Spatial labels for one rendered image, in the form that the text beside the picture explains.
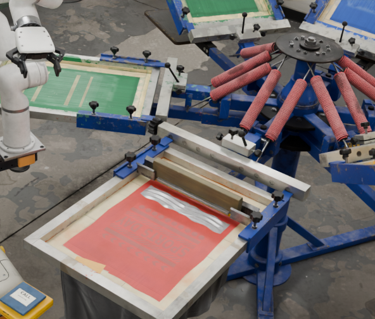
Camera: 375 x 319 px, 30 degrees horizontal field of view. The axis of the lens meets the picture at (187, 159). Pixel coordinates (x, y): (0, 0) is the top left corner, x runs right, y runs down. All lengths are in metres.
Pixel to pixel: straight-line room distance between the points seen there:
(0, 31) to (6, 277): 1.28
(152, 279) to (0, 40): 0.93
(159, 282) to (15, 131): 0.73
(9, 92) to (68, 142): 2.28
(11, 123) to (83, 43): 3.56
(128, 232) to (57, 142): 2.27
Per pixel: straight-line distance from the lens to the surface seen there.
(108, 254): 2.35
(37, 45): 2.02
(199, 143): 2.78
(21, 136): 2.49
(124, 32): 6.23
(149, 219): 2.50
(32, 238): 2.37
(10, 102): 2.42
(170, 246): 2.40
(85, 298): 2.48
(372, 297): 3.84
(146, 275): 2.29
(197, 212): 2.55
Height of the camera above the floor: 2.54
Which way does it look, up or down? 34 degrees down
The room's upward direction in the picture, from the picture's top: 7 degrees clockwise
